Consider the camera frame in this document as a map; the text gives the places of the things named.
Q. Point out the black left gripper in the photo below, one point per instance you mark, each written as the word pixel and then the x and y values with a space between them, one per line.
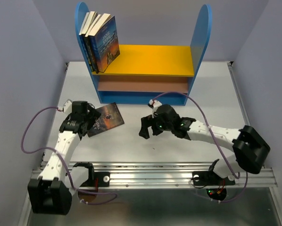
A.
pixel 93 115

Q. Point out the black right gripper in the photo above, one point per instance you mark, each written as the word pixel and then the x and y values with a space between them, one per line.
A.
pixel 146 122

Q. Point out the A Tale Of Two Cities book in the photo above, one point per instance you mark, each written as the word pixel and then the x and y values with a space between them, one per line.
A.
pixel 109 119

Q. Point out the Jane Eyre blue book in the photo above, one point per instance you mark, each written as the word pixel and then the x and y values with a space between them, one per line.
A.
pixel 104 41

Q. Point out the Nineteen Eighty-Four book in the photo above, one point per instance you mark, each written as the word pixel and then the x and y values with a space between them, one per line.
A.
pixel 90 19

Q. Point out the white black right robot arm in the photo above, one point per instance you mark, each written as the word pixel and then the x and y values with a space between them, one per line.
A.
pixel 249 149

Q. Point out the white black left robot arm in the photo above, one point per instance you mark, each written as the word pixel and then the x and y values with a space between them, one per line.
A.
pixel 51 192

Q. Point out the blue yellow wooden bookshelf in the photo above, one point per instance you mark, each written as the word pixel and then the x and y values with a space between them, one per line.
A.
pixel 144 72

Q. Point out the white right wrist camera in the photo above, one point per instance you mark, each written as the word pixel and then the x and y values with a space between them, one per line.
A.
pixel 155 103

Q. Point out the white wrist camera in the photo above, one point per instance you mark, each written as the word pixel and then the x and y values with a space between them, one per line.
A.
pixel 66 107
pixel 155 103

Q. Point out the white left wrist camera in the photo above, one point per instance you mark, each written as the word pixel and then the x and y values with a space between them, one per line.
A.
pixel 66 107

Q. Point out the aluminium mounting rail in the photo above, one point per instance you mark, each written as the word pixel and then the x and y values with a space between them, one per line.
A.
pixel 164 175

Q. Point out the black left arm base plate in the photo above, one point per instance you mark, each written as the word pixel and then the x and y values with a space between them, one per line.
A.
pixel 100 179

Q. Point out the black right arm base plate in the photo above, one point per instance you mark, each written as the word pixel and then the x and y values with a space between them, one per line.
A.
pixel 207 178

